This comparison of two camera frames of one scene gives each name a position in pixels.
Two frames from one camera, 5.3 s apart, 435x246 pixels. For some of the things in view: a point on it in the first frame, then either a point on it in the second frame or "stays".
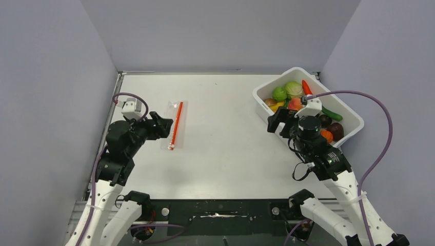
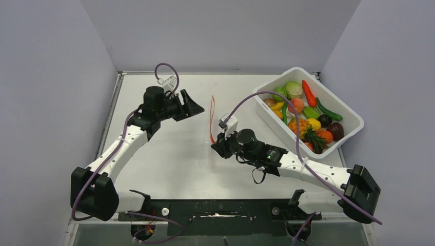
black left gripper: (162, 126) to (190, 108)
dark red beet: (337, 130) stays
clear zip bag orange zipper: (177, 110) to (212, 114)
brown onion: (270, 102) stays
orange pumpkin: (328, 135) stays
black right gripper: (282, 115) to (222, 146)
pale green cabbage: (294, 89) stays
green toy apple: (279, 94) stays
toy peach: (295, 104) stays
